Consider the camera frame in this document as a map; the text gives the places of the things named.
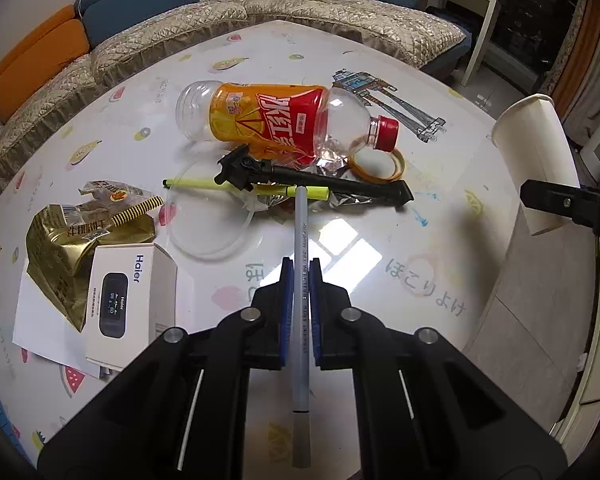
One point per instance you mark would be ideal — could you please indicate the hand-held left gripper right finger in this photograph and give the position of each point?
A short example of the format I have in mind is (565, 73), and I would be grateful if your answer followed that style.
(315, 280)

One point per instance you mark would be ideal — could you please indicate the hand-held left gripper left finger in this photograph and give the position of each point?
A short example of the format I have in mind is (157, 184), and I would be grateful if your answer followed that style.
(288, 280)

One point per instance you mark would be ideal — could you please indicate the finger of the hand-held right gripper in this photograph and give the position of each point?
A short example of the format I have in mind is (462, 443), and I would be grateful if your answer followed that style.
(570, 202)

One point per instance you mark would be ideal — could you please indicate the grey pen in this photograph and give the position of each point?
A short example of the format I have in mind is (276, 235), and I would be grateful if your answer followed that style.
(300, 260)

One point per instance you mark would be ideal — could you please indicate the white paper cup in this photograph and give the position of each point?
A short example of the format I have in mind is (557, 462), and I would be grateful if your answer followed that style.
(535, 150)

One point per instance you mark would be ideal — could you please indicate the silver foil wrapper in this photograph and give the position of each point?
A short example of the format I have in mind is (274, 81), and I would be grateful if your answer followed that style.
(347, 200)

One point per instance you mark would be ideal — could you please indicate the orange label plastic bottle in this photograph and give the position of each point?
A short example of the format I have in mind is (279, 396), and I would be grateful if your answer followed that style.
(280, 115)

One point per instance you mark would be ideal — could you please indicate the black bike pump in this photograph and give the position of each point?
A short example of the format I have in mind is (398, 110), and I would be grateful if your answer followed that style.
(330, 183)

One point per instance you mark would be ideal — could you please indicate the clear plastic lid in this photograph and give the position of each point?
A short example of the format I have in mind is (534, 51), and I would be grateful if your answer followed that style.
(205, 225)

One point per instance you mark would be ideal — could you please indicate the yellow-green pen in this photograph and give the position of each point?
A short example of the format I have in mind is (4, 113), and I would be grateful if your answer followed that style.
(195, 183)

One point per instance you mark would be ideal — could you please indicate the white cardboard box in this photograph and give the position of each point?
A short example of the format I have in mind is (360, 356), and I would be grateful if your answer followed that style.
(145, 300)

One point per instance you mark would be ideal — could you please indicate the roll of clear tape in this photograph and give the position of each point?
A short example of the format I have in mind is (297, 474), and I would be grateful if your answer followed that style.
(401, 161)

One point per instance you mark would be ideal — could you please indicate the brown curtain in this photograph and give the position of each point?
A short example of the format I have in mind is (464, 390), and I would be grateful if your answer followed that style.
(587, 35)

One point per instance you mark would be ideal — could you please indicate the striped snack wrapper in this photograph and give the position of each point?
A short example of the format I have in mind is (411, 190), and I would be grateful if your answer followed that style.
(110, 191)

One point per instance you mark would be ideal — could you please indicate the gold snack bag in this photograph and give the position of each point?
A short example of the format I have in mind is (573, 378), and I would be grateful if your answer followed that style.
(55, 250)

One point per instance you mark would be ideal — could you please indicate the white paper sheet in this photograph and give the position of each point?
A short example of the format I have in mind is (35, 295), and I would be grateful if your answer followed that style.
(40, 330)

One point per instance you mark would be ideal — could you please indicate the beige quilted sofa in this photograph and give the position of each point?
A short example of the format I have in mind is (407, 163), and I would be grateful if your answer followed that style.
(180, 25)

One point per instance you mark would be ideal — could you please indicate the orange sofa cushion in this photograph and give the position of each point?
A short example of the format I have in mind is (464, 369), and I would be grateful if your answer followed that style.
(30, 42)
(40, 75)

